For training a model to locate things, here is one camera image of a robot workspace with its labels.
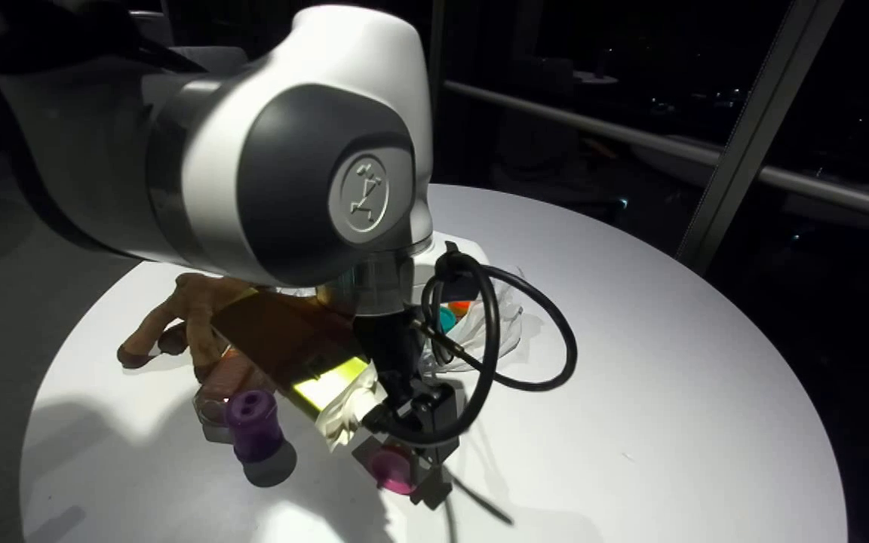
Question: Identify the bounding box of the brown plush toy animal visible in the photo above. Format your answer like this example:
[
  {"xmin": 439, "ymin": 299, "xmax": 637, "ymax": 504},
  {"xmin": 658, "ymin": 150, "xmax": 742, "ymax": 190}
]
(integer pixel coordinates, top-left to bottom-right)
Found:
[{"xmin": 116, "ymin": 271, "xmax": 257, "ymax": 380}]

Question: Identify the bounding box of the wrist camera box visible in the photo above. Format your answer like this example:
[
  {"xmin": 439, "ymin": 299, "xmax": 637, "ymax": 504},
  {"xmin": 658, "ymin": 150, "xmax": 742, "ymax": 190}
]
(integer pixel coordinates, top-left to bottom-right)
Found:
[{"xmin": 291, "ymin": 352, "xmax": 397, "ymax": 451}]

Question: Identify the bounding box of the purple-lidded container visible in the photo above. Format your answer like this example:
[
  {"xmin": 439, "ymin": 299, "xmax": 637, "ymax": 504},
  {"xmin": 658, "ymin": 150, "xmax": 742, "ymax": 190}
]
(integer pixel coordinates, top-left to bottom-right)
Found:
[{"xmin": 225, "ymin": 386, "xmax": 298, "ymax": 493}]

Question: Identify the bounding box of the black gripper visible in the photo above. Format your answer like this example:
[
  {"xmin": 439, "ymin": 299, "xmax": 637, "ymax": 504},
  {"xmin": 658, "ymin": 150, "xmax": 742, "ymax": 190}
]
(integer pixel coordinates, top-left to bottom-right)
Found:
[{"xmin": 353, "ymin": 310, "xmax": 469, "ymax": 514}]

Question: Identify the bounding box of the teal-lidded tub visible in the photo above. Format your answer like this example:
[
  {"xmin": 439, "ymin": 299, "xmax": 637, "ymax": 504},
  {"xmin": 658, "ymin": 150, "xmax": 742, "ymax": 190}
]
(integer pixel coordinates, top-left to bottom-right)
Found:
[{"xmin": 439, "ymin": 309, "xmax": 469, "ymax": 342}]

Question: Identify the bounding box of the white plastic bag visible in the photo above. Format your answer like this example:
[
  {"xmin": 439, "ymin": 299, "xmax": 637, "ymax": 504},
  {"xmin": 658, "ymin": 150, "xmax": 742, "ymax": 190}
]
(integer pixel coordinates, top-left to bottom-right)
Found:
[{"xmin": 423, "ymin": 267, "xmax": 543, "ymax": 369}]

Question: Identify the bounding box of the pink-lidded yellow Play-Doh tub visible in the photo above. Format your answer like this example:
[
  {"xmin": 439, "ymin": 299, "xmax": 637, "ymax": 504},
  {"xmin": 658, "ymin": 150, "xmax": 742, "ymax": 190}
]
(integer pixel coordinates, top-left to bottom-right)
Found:
[{"xmin": 358, "ymin": 439, "xmax": 429, "ymax": 497}]

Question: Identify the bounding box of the slanted grey metal pole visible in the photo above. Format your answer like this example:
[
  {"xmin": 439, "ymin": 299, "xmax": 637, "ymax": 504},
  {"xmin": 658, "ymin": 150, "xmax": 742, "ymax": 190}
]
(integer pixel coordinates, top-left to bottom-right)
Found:
[{"xmin": 673, "ymin": 0, "xmax": 844, "ymax": 271}]

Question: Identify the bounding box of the thin dark vertical post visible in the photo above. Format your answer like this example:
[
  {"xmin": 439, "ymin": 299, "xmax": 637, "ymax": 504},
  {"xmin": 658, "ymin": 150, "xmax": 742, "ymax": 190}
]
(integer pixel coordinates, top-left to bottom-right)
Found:
[{"xmin": 423, "ymin": 0, "xmax": 450, "ymax": 176}]

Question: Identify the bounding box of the black looped cable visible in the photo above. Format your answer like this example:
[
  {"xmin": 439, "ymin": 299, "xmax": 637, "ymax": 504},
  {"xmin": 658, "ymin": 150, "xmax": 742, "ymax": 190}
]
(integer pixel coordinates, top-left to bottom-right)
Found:
[{"xmin": 416, "ymin": 239, "xmax": 582, "ymax": 445}]

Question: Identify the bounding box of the grey metal railing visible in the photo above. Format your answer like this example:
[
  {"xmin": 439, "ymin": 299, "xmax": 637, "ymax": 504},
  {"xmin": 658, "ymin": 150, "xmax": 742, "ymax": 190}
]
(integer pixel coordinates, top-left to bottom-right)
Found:
[{"xmin": 444, "ymin": 77, "xmax": 869, "ymax": 228}]

